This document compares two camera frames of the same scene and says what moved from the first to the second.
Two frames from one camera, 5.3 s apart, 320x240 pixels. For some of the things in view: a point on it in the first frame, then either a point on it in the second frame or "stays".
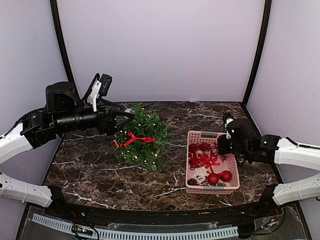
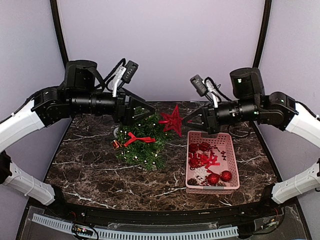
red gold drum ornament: [116, 144] stays
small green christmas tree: [143, 139] stays
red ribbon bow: [144, 139] stays
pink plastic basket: [207, 171] stays
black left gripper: [108, 126] -> [124, 117]
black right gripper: [222, 149] -> [210, 122]
